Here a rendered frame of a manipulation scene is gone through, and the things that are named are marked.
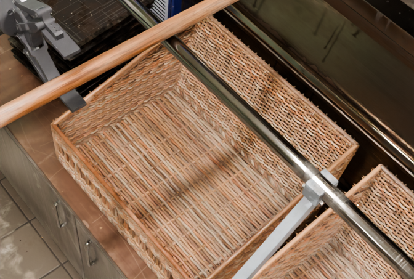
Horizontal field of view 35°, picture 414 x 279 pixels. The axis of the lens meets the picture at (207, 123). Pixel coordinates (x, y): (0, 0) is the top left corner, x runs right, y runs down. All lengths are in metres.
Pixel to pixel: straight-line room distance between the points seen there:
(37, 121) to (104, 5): 0.36
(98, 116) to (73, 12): 0.27
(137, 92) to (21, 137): 0.33
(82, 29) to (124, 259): 0.58
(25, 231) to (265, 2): 1.20
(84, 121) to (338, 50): 0.66
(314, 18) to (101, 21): 0.56
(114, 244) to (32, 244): 0.71
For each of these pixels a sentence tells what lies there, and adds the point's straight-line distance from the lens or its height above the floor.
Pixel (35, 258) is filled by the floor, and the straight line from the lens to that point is 2.28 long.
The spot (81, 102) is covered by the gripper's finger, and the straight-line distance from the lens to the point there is 1.17.
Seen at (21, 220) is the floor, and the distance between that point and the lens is 2.35.
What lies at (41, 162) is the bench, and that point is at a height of 0.58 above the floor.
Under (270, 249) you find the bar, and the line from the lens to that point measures 1.10.
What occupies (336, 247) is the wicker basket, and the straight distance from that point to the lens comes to 1.68.
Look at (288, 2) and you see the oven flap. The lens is 1.52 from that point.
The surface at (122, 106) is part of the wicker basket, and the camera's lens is 1.77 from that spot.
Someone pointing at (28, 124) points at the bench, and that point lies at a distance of 1.84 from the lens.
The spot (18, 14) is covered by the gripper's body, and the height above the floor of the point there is 1.23.
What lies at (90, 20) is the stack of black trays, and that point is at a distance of 1.73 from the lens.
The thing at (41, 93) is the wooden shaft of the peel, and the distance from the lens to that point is 1.09.
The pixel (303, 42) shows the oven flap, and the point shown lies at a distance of 1.51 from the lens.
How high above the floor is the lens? 2.04
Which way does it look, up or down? 53 degrees down
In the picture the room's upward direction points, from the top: 7 degrees clockwise
